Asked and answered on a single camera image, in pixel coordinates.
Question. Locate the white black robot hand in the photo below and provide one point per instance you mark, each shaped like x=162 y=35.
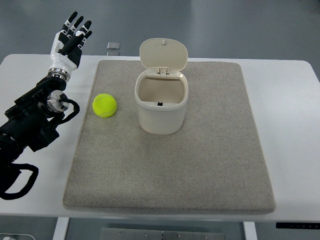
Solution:
x=66 y=50

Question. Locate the lower metal floor plate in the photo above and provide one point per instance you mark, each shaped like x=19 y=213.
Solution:
x=113 y=53

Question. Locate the cream lidded plastic box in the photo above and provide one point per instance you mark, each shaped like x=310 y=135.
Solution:
x=161 y=91

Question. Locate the metal floor plate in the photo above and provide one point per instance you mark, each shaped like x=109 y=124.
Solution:
x=113 y=53
x=113 y=45

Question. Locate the black table control panel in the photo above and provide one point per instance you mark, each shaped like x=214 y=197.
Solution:
x=298 y=225

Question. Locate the white right table leg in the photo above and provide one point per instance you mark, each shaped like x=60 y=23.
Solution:
x=250 y=230

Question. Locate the yellow tennis ball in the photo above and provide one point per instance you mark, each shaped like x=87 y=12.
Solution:
x=104 y=105

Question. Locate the white table leg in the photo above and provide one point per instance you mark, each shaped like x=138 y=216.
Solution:
x=61 y=228
x=250 y=230

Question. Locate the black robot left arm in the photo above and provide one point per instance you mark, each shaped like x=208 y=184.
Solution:
x=32 y=122

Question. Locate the white left table leg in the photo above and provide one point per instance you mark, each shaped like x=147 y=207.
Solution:
x=61 y=228

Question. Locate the white object on floor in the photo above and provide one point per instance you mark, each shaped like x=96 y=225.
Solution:
x=15 y=236

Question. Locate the grey metal base plate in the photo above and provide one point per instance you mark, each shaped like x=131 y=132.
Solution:
x=144 y=234

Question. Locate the grey felt mat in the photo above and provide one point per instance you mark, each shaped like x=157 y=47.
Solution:
x=213 y=164

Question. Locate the upper metal floor plate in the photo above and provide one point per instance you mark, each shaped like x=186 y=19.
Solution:
x=113 y=45

